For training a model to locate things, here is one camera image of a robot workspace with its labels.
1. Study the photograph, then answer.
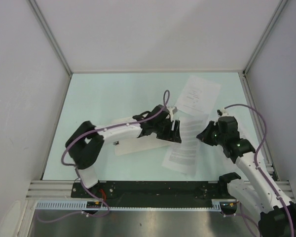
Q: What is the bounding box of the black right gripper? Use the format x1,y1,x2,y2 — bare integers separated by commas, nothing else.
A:
196,121,226,147

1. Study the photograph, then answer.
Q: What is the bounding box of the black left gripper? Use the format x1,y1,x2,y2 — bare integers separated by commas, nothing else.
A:
152,118,181,143

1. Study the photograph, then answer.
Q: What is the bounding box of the dense text paper sheet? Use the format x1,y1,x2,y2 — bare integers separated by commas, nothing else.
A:
162,114,209,176

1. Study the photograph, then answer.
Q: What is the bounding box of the sparse text paper sheet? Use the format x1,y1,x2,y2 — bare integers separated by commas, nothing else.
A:
175,76,221,116

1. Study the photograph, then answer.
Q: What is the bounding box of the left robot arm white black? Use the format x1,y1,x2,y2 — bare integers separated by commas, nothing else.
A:
64,105,182,198

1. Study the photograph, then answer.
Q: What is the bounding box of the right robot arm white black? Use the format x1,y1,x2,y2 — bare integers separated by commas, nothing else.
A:
196,116,296,237

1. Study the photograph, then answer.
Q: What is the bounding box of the far right text paper sheet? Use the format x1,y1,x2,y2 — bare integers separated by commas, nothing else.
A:
239,127,265,168

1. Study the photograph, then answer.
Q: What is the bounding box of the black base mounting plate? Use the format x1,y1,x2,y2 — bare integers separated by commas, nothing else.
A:
71,181,239,215

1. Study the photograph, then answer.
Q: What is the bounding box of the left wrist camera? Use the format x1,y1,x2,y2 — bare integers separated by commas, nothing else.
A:
167,106,178,117

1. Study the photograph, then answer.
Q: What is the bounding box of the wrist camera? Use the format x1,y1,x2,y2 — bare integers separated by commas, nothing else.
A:
217,108,229,117
167,106,178,117

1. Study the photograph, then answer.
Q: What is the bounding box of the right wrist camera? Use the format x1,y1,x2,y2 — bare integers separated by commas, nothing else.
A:
217,108,229,117

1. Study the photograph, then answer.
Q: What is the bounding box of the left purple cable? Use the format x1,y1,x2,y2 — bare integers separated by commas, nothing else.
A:
36,90,171,223

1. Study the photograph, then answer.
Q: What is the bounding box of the purple cable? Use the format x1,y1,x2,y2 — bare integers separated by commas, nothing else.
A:
36,90,171,223
223,103,296,237

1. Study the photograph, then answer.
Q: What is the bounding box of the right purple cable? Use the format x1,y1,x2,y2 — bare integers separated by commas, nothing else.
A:
223,103,296,237

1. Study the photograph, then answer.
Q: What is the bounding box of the aluminium front frame rail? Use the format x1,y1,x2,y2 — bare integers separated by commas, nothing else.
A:
26,180,295,200

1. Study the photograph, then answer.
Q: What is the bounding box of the grey slotted cable duct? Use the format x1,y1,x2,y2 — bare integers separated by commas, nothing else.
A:
36,200,221,212

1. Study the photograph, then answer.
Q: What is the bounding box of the right aluminium corner post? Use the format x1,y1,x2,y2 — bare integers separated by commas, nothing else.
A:
242,0,290,76

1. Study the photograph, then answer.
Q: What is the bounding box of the aluminium corner post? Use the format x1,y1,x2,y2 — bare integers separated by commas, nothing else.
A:
242,0,290,76
26,0,73,78

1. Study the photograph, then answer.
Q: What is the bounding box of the left aluminium corner post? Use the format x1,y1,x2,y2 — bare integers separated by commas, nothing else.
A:
26,0,73,78

